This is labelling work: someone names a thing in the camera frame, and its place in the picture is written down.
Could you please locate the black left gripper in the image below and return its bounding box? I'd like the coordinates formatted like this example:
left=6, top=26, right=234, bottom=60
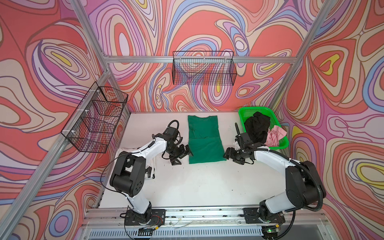
left=166, top=144, right=195, bottom=166

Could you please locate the green t shirt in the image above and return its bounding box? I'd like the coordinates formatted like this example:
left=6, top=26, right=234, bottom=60
left=188, top=116, right=226, bottom=164

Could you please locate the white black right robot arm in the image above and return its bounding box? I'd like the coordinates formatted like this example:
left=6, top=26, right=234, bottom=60
left=224, top=124, right=327, bottom=223

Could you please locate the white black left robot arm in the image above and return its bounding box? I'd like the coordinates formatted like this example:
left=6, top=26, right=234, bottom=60
left=110, top=120, right=193, bottom=226

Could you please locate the black t shirt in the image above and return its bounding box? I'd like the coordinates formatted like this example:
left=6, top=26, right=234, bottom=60
left=244, top=112, right=271, bottom=144

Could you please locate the pink t shirt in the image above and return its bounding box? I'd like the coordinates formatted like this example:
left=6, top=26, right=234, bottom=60
left=265, top=125, right=287, bottom=147

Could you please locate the green plastic laundry basket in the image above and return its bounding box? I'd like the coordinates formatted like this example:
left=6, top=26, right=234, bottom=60
left=238, top=107, right=289, bottom=150

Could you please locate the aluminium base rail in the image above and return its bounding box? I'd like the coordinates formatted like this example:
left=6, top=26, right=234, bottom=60
left=75, top=206, right=337, bottom=240

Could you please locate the black wire basket back wall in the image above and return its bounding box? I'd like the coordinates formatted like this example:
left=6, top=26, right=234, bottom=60
left=172, top=50, right=238, bottom=86

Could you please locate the black wire basket wall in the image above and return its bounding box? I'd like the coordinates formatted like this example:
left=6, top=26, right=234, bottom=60
left=172, top=50, right=238, bottom=86
left=61, top=83, right=128, bottom=154

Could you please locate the black wire basket left wall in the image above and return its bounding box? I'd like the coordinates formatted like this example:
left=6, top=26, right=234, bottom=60
left=61, top=83, right=128, bottom=154

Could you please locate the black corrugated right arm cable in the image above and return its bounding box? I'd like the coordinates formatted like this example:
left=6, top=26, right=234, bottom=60
left=234, top=122, right=325, bottom=240

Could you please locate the aluminium frame profile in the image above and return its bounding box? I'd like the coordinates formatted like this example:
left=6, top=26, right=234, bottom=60
left=1, top=1, right=324, bottom=240

